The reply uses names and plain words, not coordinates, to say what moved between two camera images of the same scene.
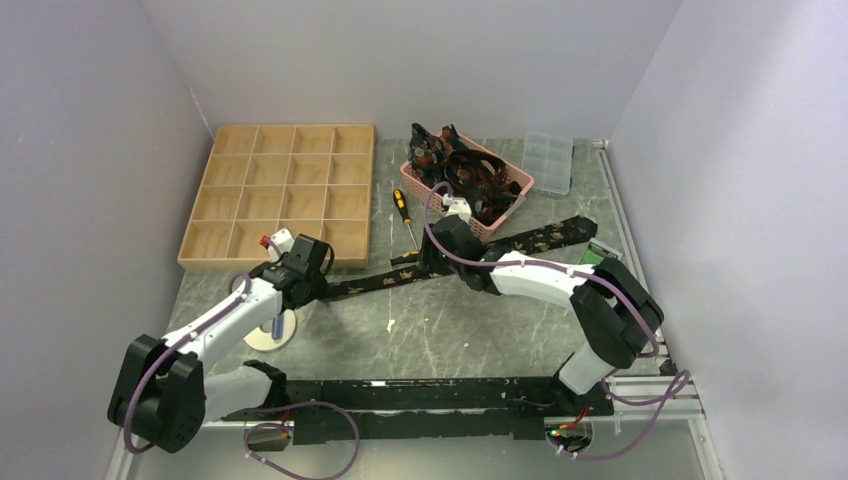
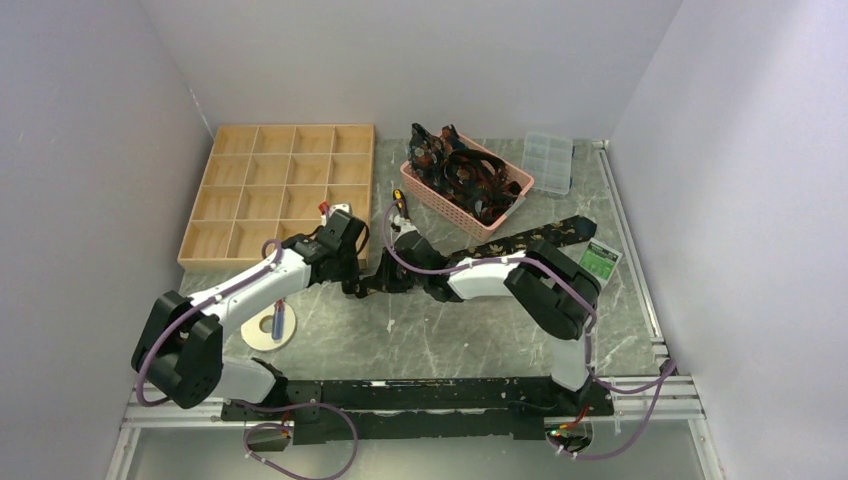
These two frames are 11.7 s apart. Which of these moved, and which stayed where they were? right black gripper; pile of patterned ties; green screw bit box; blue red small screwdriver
Moved: right black gripper
Stayed: green screw bit box; pile of patterned ties; blue red small screwdriver
